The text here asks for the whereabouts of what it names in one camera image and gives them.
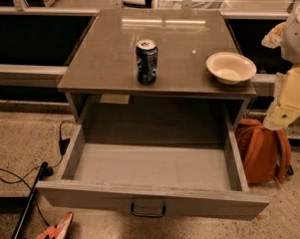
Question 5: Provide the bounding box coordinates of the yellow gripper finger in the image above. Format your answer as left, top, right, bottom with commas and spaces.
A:
261, 22, 285, 49
263, 65, 300, 130

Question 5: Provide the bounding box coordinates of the blue pepsi can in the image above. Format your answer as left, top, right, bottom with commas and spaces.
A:
136, 39, 158, 83

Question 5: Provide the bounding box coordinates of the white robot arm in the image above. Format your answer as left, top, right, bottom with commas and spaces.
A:
261, 2, 300, 130

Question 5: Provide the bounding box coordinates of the grey cabinet with glossy top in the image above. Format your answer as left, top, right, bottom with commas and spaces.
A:
57, 7, 258, 131

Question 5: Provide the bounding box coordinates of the open grey top drawer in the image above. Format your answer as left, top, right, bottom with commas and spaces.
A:
37, 102, 269, 220

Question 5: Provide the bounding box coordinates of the white paper bowl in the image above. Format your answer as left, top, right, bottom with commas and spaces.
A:
206, 52, 256, 85

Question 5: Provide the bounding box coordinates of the orange backpack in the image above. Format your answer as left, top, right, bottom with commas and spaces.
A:
235, 119, 291, 184

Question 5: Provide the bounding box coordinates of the black power adapter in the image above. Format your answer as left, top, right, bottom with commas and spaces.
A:
59, 138, 70, 155

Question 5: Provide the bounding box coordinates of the orange and white shoe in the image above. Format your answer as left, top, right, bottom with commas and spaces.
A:
35, 212, 74, 239

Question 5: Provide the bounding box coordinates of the black pole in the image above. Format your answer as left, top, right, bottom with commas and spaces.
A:
11, 162, 48, 239

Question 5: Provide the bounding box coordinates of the black drawer handle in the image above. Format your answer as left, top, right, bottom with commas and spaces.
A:
131, 203, 166, 218

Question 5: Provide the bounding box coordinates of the black power cable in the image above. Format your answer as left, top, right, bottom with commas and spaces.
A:
0, 119, 76, 227

